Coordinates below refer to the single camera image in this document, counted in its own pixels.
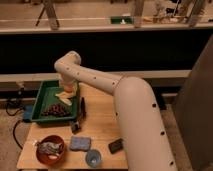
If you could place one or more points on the green box in background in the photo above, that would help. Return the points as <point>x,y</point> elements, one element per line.
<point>121,20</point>

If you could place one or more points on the banana slices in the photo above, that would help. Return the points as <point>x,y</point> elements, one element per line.
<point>65,97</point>

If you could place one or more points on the blue box under tray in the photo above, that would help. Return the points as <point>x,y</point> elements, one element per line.
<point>27,114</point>

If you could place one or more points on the blue sponge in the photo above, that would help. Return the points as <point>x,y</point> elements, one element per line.
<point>80,143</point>

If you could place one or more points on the pile of dark grapes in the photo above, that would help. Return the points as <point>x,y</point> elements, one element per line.
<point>56,110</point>

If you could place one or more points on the blue cup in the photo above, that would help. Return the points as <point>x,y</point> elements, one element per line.
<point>93,158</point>

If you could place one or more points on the green plastic tray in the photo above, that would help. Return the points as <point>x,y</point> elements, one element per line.
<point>46,97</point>

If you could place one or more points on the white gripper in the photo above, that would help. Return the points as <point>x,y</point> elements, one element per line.
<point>67,83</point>

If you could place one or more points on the black phone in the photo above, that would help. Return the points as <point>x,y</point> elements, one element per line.
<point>115,146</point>

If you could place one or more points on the crumpled grey wrapper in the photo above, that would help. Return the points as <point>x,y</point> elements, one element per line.
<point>50,148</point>

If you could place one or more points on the black handled tool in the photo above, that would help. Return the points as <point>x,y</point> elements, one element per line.
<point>75,125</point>

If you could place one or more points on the red bowl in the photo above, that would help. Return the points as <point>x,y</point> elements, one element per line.
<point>50,160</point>

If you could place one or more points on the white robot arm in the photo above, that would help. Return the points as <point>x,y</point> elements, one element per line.
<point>145,140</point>

